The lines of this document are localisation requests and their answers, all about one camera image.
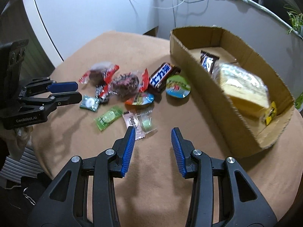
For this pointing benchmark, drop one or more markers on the white gloved left hand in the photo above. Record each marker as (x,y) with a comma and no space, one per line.
(17,140)

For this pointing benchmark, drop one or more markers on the small dark red candy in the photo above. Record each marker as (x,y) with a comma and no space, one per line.
(102,93)

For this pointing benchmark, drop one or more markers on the green snack bag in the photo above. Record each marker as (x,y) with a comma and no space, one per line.
(299,102)

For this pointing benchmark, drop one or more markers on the small Snickers bar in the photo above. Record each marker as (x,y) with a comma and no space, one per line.
(207,60)

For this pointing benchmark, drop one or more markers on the green jelly cup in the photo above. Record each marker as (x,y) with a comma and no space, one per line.
(177,87)

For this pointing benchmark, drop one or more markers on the wrapped sandwich bread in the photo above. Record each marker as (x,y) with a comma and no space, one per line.
(247,91)

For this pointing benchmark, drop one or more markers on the large Snickers bar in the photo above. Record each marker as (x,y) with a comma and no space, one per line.
(157,81)

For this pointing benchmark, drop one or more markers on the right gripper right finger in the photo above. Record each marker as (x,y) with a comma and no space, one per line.
(182,150)

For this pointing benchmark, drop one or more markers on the brown cardboard box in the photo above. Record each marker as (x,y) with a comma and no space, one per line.
(245,136)

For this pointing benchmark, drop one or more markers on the small yellow packet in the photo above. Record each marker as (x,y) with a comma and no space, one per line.
(270,113)

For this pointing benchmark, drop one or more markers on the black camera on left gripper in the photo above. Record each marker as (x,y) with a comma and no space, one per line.
(12,56)

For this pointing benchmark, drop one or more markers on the orange jelly cup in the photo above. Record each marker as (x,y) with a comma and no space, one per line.
(141,99)

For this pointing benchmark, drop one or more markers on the red wrapped dark snack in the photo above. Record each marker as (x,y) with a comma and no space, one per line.
(129,84)

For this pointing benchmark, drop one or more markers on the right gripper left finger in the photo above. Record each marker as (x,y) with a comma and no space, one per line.
(124,149)

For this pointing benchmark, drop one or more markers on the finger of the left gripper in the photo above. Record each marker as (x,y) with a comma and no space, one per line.
(45,84)
(56,101)

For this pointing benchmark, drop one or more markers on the pink candy sachet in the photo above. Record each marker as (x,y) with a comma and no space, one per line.
(131,120)

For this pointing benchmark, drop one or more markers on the red date snack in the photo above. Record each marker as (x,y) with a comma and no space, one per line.
(100,73)

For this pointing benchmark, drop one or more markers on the potted spider plant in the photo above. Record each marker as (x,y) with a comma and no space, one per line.
(295,18)

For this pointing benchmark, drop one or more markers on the teal mint candy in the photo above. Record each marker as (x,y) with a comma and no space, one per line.
(89,103)

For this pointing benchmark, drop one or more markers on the clear wrapped green candy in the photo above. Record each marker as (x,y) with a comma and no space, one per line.
(146,121)

